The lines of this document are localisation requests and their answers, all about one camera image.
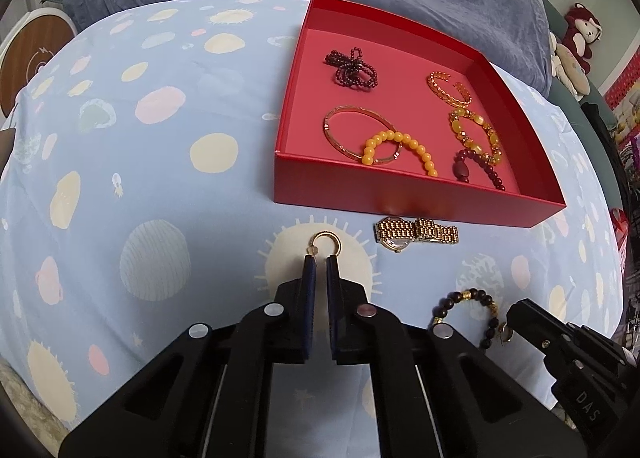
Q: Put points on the gold link watch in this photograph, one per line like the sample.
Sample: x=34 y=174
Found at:
x=395 y=233

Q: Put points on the beige plush toy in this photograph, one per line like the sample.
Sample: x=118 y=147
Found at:
x=572 y=73

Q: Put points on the brown flat case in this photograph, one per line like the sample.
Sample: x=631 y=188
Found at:
x=4 y=145

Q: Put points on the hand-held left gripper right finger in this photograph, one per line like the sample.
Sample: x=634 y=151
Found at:
x=336 y=308

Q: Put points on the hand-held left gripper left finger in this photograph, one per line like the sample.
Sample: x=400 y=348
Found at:
x=307 y=308

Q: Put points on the white appliance with wooden disc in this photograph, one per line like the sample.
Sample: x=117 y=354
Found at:
x=30 y=53

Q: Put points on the red cardboard box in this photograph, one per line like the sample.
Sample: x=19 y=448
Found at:
x=350 y=188

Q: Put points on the light blue planet print sheet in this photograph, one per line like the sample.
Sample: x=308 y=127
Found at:
x=175 y=188

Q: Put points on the gold hoop earring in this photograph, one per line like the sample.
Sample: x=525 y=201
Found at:
x=324 y=233

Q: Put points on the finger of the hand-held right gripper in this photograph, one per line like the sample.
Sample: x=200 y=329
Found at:
x=530 y=320

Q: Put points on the black cloth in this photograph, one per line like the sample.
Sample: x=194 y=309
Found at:
x=602 y=138

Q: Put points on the red monkey plush toy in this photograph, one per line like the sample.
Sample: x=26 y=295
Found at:
x=580 y=38

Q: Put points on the thin gold bangle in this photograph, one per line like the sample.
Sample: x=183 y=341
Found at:
x=330 y=135

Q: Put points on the red patterned banner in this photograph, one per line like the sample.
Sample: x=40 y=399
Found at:
x=622 y=88

